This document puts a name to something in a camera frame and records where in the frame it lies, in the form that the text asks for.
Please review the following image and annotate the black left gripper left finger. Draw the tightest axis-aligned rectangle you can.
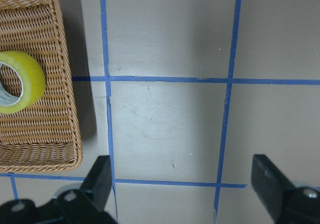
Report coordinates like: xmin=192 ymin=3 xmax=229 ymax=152
xmin=0 ymin=155 xmax=117 ymax=224

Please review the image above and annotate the brown wicker basket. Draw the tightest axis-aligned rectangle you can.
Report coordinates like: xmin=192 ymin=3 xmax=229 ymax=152
xmin=0 ymin=0 xmax=83 ymax=173

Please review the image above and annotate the yellow clear tape roll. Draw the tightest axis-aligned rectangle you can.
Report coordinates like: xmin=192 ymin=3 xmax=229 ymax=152
xmin=0 ymin=50 xmax=46 ymax=114

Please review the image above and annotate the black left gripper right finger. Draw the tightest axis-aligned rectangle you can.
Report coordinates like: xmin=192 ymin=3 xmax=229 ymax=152
xmin=251 ymin=154 xmax=320 ymax=224

